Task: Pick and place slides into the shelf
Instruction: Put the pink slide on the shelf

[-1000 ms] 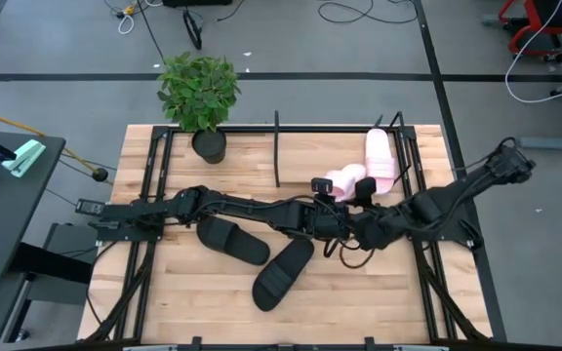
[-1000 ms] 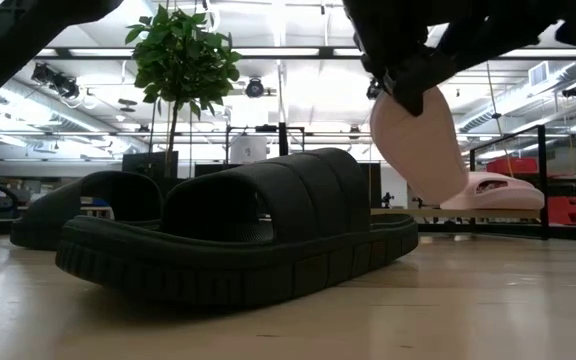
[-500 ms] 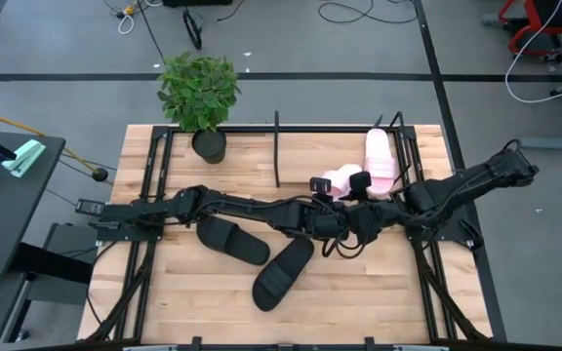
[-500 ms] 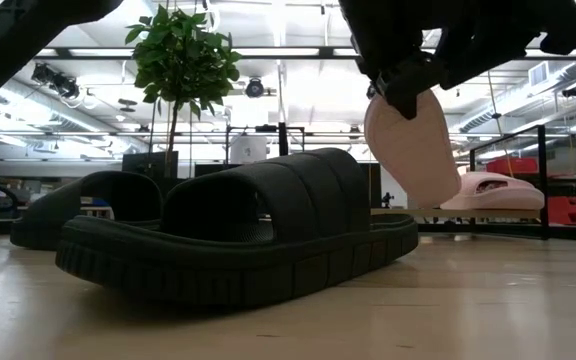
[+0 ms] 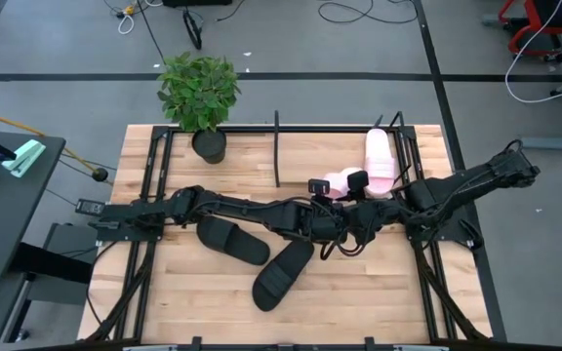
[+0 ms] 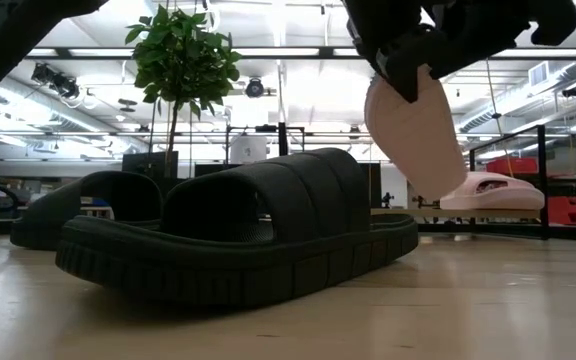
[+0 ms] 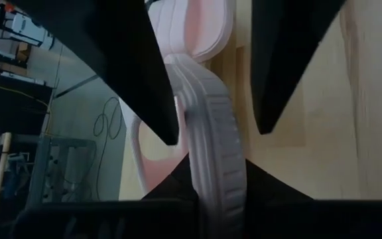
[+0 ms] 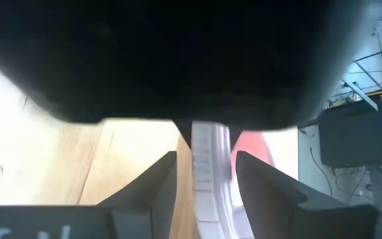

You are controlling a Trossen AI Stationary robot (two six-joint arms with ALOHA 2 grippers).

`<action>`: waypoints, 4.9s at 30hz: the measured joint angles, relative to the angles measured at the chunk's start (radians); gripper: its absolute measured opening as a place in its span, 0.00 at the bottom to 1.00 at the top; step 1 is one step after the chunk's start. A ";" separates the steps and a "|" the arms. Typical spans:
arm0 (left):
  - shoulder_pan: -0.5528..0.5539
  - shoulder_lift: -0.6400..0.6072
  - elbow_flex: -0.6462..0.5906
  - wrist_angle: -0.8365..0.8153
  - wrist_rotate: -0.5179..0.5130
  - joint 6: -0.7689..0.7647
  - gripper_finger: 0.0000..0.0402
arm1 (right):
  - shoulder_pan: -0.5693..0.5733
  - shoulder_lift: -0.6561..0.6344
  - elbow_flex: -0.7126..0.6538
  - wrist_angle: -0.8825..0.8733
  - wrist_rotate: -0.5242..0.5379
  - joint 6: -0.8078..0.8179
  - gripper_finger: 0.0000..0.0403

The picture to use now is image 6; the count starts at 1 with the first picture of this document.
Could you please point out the red storage bin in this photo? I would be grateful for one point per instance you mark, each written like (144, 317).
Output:
(570, 210)
(510, 166)

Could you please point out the pale grey box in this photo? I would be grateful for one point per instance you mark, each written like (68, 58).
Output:
(248, 150)

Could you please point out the wooden shelf with black frame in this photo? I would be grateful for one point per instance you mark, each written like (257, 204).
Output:
(393, 213)

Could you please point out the pink rubber slide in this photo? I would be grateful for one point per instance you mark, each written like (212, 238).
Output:
(418, 145)
(493, 195)

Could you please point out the green plant in black pot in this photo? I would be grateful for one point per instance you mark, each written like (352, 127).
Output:
(183, 60)

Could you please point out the black rubber slide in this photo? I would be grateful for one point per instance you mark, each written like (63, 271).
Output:
(243, 250)
(68, 215)

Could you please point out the black ceiling spotlight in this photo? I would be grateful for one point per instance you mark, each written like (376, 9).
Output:
(67, 88)
(254, 88)
(43, 73)

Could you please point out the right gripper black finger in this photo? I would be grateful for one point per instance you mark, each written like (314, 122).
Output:
(363, 35)
(408, 70)

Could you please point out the overhead light bar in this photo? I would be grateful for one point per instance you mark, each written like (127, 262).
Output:
(325, 52)

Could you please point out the white air vent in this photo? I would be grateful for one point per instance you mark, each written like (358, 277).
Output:
(538, 74)

